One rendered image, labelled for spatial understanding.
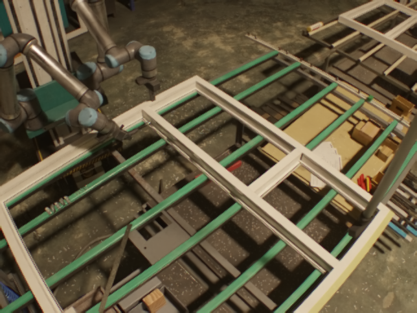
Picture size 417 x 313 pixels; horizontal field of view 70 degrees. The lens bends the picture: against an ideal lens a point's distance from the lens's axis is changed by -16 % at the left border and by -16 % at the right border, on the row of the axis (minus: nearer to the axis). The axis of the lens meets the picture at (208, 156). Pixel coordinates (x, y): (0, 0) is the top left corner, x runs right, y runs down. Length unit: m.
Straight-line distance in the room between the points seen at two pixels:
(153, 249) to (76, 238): 1.25
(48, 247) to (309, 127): 2.13
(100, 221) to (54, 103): 0.97
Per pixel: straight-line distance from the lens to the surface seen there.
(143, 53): 1.88
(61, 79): 1.88
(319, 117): 2.55
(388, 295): 2.66
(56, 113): 2.59
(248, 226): 1.91
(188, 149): 1.80
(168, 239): 1.57
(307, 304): 1.40
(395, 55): 3.89
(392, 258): 2.81
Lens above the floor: 2.22
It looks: 47 degrees down
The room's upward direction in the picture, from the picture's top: straight up
